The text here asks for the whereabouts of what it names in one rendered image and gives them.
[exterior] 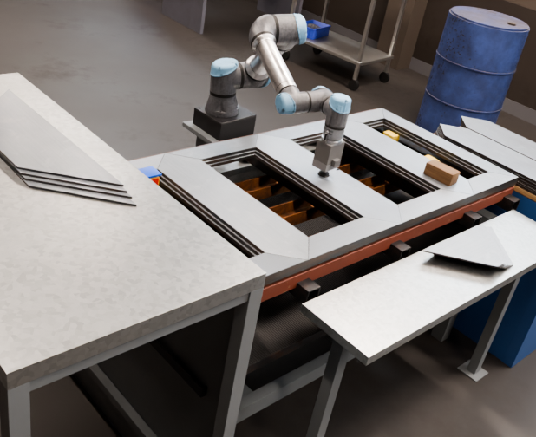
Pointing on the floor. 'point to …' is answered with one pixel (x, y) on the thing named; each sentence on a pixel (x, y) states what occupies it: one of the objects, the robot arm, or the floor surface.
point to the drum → (472, 67)
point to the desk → (188, 9)
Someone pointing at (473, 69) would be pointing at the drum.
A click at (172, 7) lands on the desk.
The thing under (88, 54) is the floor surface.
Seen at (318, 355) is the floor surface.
